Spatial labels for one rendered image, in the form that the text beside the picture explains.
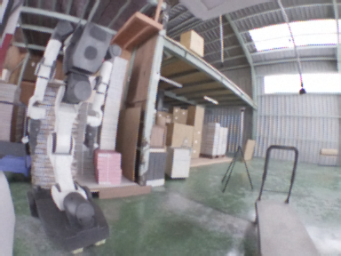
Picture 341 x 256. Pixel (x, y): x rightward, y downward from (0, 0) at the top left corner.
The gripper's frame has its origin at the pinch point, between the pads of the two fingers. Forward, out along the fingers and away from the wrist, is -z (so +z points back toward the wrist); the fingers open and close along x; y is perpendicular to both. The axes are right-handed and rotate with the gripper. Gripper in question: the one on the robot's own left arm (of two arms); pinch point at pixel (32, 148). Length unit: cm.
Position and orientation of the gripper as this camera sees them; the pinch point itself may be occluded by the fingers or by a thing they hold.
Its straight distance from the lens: 110.2
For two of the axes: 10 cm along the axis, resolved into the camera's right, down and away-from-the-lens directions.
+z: 2.8, -9.6, -0.7
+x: -7.9, -2.7, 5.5
